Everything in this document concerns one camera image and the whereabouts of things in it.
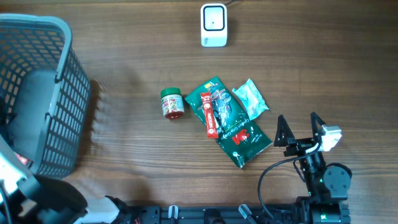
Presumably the grey plastic shopping basket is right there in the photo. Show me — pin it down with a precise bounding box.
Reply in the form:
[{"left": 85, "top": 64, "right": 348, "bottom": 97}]
[{"left": 1, "top": 14, "right": 91, "bottom": 179}]

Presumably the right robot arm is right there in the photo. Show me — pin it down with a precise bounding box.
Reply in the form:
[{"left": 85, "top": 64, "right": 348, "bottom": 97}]
[{"left": 274, "top": 113, "right": 352, "bottom": 224}]

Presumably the red tissue packet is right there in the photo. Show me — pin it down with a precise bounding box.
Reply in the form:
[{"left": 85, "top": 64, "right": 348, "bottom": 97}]
[{"left": 15, "top": 152, "right": 32, "bottom": 167}]

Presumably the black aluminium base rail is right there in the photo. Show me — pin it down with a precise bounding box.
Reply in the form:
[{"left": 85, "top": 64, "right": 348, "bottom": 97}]
[{"left": 129, "top": 203, "right": 351, "bottom": 224}]

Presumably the white barcode scanner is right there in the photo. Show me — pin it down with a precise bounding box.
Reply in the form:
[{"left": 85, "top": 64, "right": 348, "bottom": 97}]
[{"left": 200, "top": 3, "right": 228, "bottom": 47}]

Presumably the green lid spice jar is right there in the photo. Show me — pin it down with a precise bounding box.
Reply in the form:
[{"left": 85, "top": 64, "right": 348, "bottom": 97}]
[{"left": 160, "top": 87, "right": 185, "bottom": 119}]

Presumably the green 3M gloves package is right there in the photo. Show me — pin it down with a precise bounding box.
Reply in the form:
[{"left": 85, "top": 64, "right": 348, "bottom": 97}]
[{"left": 185, "top": 77, "right": 272, "bottom": 168}]

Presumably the red Nescafe coffee stick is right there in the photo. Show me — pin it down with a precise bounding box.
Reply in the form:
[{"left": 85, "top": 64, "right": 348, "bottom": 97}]
[{"left": 201, "top": 92, "right": 218, "bottom": 139}]

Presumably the light green wipes packet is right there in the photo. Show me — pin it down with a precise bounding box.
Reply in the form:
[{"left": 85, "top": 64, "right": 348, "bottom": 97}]
[{"left": 233, "top": 78, "right": 269, "bottom": 120}]

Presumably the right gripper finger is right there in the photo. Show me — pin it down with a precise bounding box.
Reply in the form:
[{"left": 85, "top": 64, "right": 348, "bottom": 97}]
[
  {"left": 274, "top": 114, "right": 295, "bottom": 147},
  {"left": 310, "top": 112, "right": 325, "bottom": 142}
]

